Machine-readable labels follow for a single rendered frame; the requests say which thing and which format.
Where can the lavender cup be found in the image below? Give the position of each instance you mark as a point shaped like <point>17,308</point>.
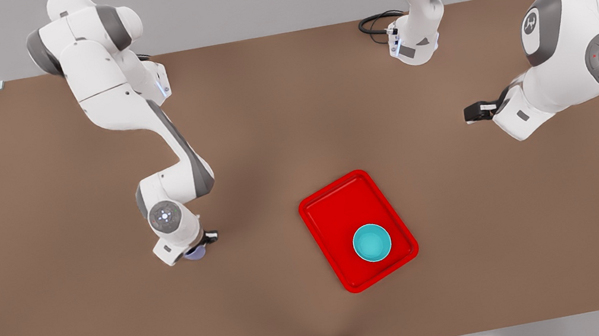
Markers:
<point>194,253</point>

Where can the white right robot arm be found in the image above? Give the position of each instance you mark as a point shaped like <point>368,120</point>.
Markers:
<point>108,96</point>

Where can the red tray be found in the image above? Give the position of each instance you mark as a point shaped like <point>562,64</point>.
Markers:
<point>337,216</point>

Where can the teal bowl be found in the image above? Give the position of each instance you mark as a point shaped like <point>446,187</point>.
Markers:
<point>372,243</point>

